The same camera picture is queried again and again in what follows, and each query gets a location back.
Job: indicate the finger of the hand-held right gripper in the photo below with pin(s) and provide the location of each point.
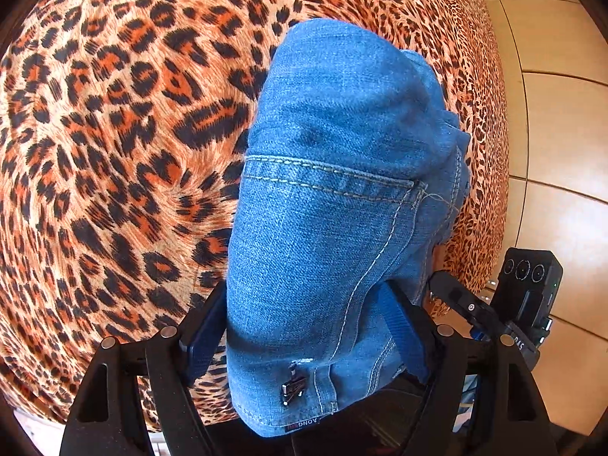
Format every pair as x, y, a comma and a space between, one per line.
463, 301

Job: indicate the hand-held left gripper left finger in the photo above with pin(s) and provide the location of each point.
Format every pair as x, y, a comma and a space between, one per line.
204, 346

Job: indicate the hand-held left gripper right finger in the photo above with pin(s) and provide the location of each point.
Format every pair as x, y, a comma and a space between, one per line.
403, 337

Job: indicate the blue denim pants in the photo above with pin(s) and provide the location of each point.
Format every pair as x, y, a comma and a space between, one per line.
332, 199

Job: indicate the leopard print blanket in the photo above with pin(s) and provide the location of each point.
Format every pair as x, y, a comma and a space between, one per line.
118, 128

